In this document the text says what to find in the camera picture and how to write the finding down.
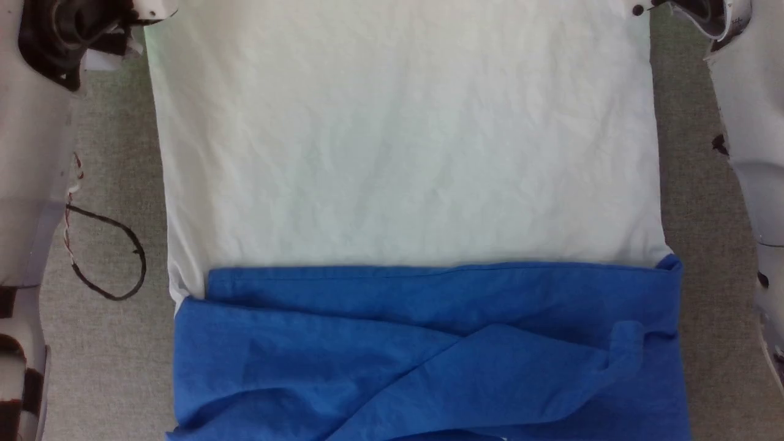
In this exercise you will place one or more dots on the blue and white t-shirt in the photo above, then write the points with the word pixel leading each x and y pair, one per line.
pixel 404 184

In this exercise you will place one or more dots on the grey fabric sofa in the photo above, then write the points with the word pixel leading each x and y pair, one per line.
pixel 110 367

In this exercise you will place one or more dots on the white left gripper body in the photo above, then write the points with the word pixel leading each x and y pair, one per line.
pixel 154 9

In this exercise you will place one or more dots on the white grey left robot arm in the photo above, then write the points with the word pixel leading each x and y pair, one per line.
pixel 24 159

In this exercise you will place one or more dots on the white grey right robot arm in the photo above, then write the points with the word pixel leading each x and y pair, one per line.
pixel 750 98

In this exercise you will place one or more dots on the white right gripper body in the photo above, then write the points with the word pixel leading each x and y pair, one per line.
pixel 643 6

